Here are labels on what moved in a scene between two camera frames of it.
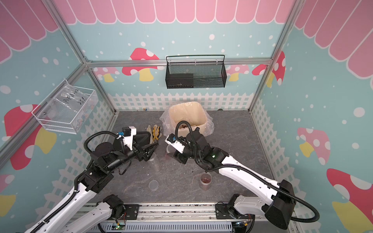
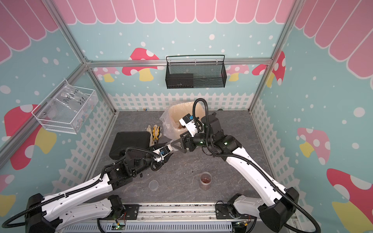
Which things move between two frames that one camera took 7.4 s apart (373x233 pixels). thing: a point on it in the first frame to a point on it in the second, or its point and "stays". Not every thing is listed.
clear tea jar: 206,179 stays
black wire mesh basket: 195,71 stays
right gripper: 179,157 to 184,139
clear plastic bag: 73,106 stays
